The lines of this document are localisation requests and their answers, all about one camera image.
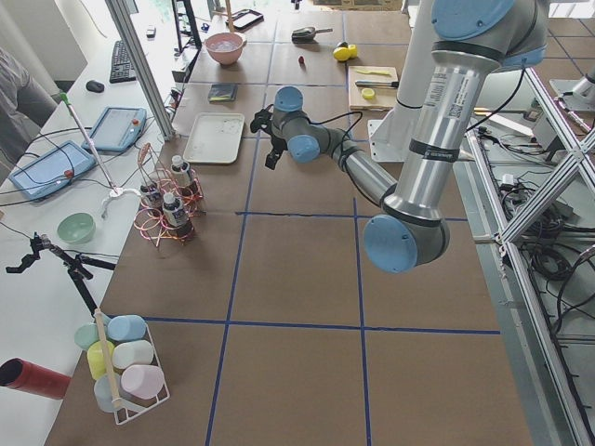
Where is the small yellow lemon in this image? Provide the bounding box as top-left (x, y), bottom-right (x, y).
top-left (348, 44), bottom-right (358, 59)

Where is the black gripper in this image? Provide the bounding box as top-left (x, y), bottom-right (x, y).
top-left (265, 125), bottom-right (287, 169)

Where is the right tea bottle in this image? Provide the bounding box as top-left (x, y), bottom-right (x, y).
top-left (171, 155), bottom-right (196, 196)

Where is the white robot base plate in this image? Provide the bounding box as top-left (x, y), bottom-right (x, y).
top-left (367, 112), bottom-right (417, 163)

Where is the mint green cup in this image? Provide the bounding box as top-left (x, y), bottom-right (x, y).
top-left (73, 322), bottom-right (99, 351)

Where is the black computer mouse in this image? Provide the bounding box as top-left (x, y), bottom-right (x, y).
top-left (86, 80), bottom-right (105, 93)

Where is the silver handled knife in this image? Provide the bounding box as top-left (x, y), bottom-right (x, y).
top-left (355, 80), bottom-right (400, 88)

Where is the wooden cutting board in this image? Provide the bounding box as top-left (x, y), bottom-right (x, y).
top-left (348, 65), bottom-right (399, 111)

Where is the left tea bottle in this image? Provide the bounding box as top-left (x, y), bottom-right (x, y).
top-left (163, 192), bottom-right (194, 239)

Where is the white cup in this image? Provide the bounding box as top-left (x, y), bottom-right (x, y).
top-left (112, 339), bottom-right (154, 370)

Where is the mint green bowl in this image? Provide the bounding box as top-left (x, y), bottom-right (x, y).
top-left (57, 213), bottom-right (96, 244)

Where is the cream bear tray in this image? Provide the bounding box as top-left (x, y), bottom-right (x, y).
top-left (182, 112), bottom-right (245, 164)

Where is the white pole stand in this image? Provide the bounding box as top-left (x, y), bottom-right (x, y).
top-left (59, 93), bottom-right (141, 219)

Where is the blue teach pendant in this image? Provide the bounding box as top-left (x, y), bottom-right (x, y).
top-left (89, 107), bottom-right (147, 153)
top-left (8, 140), bottom-right (96, 200)

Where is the yellow plastic knife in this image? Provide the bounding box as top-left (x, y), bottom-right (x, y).
top-left (355, 69), bottom-right (392, 77)

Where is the near blue teach pendant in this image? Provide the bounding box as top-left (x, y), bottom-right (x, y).
top-left (8, 140), bottom-right (96, 200)

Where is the yellow cup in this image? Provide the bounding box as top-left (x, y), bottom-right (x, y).
top-left (86, 341), bottom-right (107, 381)

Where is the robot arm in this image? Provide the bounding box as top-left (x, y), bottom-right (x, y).
top-left (250, 1), bottom-right (549, 273)

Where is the pink cup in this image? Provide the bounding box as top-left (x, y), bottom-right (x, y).
top-left (121, 364), bottom-right (165, 400)

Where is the black keyboard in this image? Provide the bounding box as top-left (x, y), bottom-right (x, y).
top-left (109, 40), bottom-right (137, 84)

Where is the copper wire bottle rack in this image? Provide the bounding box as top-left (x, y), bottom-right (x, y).
top-left (134, 143), bottom-right (204, 246)

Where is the pale blue cup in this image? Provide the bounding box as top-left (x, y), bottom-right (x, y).
top-left (93, 374), bottom-right (116, 413)

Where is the far blue teach pendant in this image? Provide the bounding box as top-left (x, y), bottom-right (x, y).
top-left (89, 107), bottom-right (147, 153)

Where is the grey folded cloth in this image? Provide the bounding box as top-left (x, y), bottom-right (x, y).
top-left (207, 83), bottom-right (238, 103)

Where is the light blue cup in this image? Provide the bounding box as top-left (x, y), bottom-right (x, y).
top-left (107, 314), bottom-right (147, 342)

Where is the red cylinder tube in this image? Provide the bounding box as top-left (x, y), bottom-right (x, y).
top-left (1, 358), bottom-right (71, 400)

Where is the black tripod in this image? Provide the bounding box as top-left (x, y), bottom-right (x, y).
top-left (5, 232), bottom-right (117, 318)

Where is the lemon half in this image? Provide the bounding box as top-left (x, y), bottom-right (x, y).
top-left (361, 87), bottom-right (376, 100)

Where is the large yellow lemon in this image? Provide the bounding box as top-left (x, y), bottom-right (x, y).
top-left (333, 46), bottom-right (351, 62)

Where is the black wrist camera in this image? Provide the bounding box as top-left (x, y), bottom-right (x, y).
top-left (250, 105), bottom-right (272, 136)

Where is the pink bowl with ice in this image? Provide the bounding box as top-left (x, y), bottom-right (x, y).
top-left (205, 33), bottom-right (247, 65)

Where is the white wire cup rack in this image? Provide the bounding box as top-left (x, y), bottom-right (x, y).
top-left (94, 309), bottom-right (170, 426)

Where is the aluminium frame post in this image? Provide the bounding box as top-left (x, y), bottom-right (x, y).
top-left (105, 0), bottom-right (176, 141)

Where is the back tea bottle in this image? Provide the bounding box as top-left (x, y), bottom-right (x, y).
top-left (139, 172), bottom-right (163, 217)

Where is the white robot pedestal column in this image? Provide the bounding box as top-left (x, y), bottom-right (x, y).
top-left (396, 0), bottom-right (438, 111)

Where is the tea bottle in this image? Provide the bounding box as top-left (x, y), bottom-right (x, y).
top-left (139, 172), bottom-right (163, 217)
top-left (171, 155), bottom-right (196, 196)
top-left (163, 192), bottom-right (194, 239)

